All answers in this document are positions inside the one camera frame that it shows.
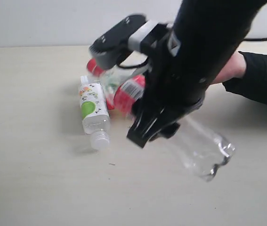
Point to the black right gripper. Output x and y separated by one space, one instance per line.
180 70

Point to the clear cola bottle red label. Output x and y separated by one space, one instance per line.
201 150

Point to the butterfly label clear bottle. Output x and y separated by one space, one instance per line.
94 112

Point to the yellow label bottle red cap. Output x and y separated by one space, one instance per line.
109 96

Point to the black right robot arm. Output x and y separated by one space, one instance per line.
229 20

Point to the black sleeved forearm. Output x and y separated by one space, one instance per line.
253 83

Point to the person's open bare hand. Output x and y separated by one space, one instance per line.
234 68

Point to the black grey right wrist camera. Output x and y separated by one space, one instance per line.
123 38

